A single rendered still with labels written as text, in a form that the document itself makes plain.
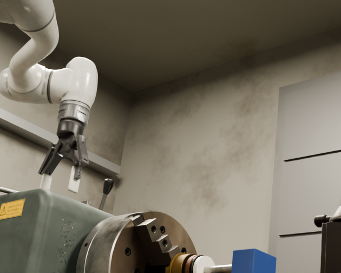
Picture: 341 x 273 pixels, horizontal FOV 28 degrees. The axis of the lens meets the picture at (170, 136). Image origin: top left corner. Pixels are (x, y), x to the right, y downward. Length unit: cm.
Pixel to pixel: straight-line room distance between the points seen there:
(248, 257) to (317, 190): 237
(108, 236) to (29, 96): 56
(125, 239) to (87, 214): 18
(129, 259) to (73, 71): 63
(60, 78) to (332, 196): 210
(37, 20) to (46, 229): 50
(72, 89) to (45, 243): 51
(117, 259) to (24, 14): 59
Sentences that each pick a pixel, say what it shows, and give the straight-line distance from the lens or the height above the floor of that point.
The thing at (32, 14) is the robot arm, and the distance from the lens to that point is 152.
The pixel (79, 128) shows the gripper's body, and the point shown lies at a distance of 194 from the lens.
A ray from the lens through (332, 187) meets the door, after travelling 376.
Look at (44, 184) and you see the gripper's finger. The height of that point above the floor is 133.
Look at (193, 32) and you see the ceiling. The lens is 443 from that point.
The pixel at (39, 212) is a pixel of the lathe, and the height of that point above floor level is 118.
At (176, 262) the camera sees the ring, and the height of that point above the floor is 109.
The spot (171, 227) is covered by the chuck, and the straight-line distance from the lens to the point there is 173.
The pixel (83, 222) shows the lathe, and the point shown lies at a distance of 173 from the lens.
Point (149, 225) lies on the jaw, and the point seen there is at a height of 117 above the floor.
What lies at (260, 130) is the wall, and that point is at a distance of 426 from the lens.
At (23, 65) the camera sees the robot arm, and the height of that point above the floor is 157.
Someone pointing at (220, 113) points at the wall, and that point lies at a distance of 454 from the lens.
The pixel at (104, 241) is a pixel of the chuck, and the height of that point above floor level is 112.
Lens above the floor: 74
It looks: 23 degrees up
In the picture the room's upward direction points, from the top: 8 degrees clockwise
